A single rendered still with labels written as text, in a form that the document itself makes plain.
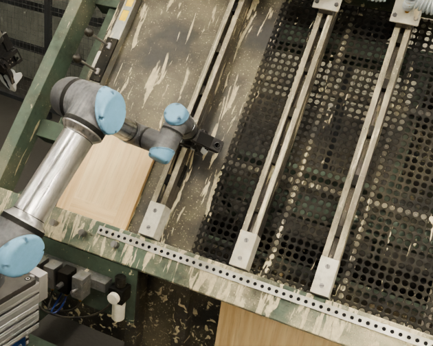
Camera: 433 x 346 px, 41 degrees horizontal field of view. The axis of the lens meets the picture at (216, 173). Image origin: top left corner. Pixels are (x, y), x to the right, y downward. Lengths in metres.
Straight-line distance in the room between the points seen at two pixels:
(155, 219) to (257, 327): 0.61
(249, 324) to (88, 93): 1.21
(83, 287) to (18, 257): 0.74
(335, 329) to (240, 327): 0.54
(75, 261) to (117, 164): 0.40
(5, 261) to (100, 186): 0.90
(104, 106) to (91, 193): 0.84
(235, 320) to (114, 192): 0.69
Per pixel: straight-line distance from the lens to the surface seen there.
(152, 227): 2.10
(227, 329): 2.40
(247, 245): 1.99
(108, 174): 2.28
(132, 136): 1.90
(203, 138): 2.02
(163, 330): 2.59
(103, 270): 2.21
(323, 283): 1.94
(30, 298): 1.79
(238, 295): 2.00
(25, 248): 1.46
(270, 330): 2.33
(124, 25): 2.52
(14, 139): 2.50
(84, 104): 1.52
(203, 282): 2.03
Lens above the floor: 2.02
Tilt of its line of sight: 24 degrees down
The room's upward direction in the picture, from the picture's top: 7 degrees clockwise
